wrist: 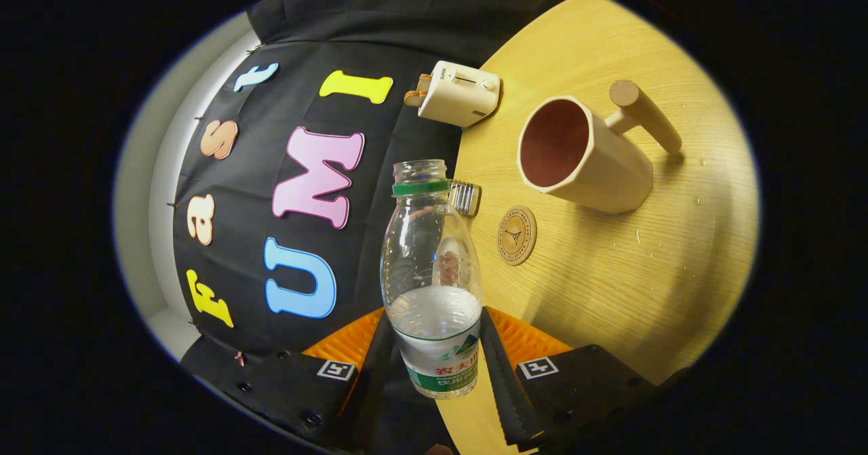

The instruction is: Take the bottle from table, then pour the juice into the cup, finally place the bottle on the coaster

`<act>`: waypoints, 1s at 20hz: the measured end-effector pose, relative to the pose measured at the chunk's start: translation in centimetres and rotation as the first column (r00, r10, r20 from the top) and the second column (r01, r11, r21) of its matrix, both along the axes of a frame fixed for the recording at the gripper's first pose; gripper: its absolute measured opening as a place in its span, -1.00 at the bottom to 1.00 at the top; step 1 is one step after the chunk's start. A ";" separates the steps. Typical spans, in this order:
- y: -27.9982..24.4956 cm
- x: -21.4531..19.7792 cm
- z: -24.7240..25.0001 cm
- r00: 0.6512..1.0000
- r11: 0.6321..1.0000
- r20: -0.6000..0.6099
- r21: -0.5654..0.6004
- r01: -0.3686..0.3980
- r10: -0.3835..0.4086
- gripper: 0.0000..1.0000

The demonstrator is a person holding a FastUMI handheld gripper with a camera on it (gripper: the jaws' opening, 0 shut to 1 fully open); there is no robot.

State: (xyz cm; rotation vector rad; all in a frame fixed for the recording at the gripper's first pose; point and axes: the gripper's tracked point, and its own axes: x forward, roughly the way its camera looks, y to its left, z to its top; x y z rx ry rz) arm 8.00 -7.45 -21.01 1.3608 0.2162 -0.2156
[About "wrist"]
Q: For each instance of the black backdrop cloth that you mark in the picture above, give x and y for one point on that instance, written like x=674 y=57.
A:
x=407 y=7

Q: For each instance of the white toaster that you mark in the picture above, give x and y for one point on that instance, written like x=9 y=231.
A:
x=458 y=95

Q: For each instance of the toast bread slice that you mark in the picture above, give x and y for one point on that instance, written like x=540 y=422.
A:
x=424 y=83
x=412 y=98

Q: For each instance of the clear plastic juice bottle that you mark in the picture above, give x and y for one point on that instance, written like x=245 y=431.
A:
x=434 y=326

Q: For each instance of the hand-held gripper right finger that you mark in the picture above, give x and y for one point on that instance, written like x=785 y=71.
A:
x=505 y=387

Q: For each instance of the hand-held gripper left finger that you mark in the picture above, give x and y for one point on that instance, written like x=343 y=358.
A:
x=363 y=401

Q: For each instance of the wooden table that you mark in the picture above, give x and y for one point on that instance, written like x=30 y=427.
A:
x=644 y=272

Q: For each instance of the round cork coaster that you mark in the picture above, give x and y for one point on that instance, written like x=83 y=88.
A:
x=517 y=236

